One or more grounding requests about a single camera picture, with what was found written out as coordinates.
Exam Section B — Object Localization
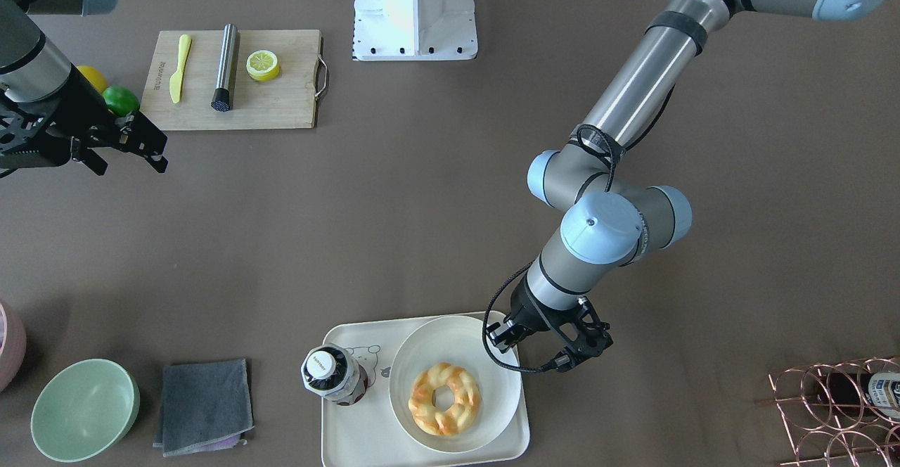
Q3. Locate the copper wire bottle rack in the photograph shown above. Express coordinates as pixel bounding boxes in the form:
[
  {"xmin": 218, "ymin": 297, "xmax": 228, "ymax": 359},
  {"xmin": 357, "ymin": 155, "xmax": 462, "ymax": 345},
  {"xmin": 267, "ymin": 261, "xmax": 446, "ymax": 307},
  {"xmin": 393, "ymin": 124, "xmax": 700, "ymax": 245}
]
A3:
[{"xmin": 768, "ymin": 356, "xmax": 899, "ymax": 466}]

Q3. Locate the half lemon slice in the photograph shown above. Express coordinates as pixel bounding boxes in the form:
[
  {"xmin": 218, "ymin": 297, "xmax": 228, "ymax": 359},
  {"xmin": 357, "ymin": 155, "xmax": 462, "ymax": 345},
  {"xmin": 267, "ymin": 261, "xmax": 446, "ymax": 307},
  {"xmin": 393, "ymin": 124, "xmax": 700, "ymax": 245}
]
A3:
[{"xmin": 245, "ymin": 49, "xmax": 282, "ymax": 82}]

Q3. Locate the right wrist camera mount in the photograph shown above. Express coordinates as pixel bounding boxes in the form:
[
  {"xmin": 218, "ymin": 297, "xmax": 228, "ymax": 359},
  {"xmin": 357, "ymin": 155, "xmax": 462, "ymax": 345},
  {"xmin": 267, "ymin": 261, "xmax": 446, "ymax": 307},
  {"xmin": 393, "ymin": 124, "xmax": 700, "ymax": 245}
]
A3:
[{"xmin": 1, "ymin": 94, "xmax": 71, "ymax": 171}]

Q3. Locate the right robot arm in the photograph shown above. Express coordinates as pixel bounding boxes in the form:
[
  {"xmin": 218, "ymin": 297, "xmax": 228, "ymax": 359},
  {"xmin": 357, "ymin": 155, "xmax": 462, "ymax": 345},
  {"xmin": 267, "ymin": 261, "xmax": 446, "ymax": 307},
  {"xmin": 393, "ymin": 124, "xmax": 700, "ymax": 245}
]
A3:
[{"xmin": 1, "ymin": 0, "xmax": 167, "ymax": 176}]

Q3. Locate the pink ice bowl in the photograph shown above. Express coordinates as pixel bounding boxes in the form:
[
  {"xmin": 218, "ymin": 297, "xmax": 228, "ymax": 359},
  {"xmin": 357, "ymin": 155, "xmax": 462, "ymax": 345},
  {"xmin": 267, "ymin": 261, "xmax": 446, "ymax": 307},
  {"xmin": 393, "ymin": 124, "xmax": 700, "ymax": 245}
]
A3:
[{"xmin": 1, "ymin": 300, "xmax": 27, "ymax": 391}]

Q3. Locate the grey folded cloth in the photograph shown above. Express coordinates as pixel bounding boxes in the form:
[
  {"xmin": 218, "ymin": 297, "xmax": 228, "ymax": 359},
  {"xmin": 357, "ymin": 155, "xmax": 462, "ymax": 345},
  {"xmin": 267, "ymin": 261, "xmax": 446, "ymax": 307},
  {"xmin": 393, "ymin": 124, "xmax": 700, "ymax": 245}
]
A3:
[{"xmin": 153, "ymin": 358, "xmax": 255, "ymax": 457}]

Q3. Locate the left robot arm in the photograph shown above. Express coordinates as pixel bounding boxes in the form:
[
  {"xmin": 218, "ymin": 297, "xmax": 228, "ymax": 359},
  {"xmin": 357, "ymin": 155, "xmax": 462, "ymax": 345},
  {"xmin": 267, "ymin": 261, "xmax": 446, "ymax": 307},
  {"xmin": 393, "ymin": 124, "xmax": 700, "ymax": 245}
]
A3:
[{"xmin": 481, "ymin": 0, "xmax": 885, "ymax": 372}]

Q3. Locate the yellow lemon far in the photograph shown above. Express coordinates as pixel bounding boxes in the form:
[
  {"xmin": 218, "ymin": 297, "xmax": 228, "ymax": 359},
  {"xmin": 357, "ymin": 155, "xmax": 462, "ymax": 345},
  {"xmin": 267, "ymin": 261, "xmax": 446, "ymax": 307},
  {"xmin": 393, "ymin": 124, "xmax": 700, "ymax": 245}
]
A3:
[{"xmin": 76, "ymin": 65, "xmax": 109, "ymax": 94}]

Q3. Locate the bottle in copper rack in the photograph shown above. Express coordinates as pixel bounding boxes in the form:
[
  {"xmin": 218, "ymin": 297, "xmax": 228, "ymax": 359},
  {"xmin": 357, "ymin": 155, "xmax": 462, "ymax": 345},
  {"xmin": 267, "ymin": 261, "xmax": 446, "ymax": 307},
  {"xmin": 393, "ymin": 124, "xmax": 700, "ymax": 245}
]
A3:
[{"xmin": 814, "ymin": 371, "xmax": 899, "ymax": 422}]

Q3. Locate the yellow plastic knife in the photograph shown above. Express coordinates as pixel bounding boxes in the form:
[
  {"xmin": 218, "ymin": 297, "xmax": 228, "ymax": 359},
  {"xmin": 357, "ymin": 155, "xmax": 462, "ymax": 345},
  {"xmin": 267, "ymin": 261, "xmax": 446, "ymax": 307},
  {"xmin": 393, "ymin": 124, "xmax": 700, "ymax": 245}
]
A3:
[{"xmin": 168, "ymin": 34, "xmax": 193, "ymax": 104}]

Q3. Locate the cream rabbit tray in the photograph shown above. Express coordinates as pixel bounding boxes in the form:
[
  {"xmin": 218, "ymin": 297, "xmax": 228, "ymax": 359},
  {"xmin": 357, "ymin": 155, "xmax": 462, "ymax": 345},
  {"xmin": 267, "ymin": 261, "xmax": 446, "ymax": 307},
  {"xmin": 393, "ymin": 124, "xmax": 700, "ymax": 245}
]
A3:
[{"xmin": 321, "ymin": 312, "xmax": 531, "ymax": 466}]

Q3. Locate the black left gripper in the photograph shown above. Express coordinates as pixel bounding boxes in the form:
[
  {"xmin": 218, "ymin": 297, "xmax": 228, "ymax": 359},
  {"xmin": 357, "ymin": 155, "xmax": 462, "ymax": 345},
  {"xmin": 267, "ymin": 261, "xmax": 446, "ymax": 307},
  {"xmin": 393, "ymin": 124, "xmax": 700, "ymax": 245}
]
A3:
[{"xmin": 485, "ymin": 276, "xmax": 574, "ymax": 354}]

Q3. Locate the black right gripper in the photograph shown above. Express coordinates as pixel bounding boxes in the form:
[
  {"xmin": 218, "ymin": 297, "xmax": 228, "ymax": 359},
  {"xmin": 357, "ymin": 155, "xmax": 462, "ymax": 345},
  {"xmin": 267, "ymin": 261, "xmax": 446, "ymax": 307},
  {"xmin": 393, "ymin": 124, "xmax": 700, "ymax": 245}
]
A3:
[{"xmin": 28, "ymin": 77, "xmax": 168, "ymax": 176}]

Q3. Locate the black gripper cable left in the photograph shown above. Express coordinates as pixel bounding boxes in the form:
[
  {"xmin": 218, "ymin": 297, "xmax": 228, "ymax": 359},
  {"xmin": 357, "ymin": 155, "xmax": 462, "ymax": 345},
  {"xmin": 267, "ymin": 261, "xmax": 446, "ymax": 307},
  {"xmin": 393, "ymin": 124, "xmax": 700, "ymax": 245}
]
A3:
[{"xmin": 482, "ymin": 122, "xmax": 626, "ymax": 375}]

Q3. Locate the braided glazed donut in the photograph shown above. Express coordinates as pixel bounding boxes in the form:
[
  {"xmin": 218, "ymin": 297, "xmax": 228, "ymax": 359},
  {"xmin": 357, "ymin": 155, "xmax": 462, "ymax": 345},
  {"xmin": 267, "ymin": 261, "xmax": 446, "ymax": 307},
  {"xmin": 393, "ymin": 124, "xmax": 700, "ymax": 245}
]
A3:
[{"xmin": 407, "ymin": 362, "xmax": 482, "ymax": 436}]

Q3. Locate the steel muddler rod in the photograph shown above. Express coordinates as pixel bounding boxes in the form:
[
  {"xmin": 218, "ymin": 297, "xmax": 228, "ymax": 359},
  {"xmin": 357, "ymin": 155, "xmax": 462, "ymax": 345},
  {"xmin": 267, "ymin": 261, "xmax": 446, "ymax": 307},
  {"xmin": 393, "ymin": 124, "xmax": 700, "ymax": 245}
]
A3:
[{"xmin": 211, "ymin": 23, "xmax": 239, "ymax": 113}]

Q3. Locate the wooden cutting board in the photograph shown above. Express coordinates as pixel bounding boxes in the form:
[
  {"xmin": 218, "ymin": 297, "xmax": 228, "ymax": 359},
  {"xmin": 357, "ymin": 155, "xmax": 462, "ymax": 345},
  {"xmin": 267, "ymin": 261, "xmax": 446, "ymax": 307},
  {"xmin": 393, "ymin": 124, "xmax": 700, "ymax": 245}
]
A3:
[{"xmin": 141, "ymin": 29, "xmax": 324, "ymax": 132}]

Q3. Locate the white round plate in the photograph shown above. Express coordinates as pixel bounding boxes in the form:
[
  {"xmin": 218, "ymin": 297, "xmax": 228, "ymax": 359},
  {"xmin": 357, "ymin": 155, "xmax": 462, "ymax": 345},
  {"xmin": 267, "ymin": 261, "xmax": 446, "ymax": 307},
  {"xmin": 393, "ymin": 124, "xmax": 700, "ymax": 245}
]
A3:
[{"xmin": 389, "ymin": 314, "xmax": 522, "ymax": 454}]

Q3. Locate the dark tea bottle on tray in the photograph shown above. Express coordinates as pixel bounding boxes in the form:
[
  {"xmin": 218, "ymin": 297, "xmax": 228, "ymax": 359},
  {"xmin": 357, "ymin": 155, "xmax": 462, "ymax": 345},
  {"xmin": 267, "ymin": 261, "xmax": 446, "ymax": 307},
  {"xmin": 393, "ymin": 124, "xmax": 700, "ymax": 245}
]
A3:
[{"xmin": 300, "ymin": 343, "xmax": 369, "ymax": 406}]

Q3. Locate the green bowl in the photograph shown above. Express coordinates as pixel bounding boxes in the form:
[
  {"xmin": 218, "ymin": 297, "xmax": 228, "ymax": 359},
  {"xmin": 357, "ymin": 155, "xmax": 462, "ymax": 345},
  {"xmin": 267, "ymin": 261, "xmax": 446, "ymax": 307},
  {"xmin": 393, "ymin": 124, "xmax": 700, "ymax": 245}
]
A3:
[{"xmin": 31, "ymin": 359, "xmax": 141, "ymax": 463}]

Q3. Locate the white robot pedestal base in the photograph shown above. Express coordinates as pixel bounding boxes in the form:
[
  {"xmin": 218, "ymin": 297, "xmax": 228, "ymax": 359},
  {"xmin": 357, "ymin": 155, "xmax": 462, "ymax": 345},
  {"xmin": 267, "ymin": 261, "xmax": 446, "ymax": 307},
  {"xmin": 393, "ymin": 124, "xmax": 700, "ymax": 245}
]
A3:
[{"xmin": 352, "ymin": 0, "xmax": 479, "ymax": 61}]

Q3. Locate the green lime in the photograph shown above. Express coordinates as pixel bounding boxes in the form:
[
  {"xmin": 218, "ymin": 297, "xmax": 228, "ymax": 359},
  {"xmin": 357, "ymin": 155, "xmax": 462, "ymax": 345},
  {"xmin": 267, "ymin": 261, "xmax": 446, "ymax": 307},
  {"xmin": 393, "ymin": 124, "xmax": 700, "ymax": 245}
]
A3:
[{"xmin": 101, "ymin": 86, "xmax": 141, "ymax": 117}]

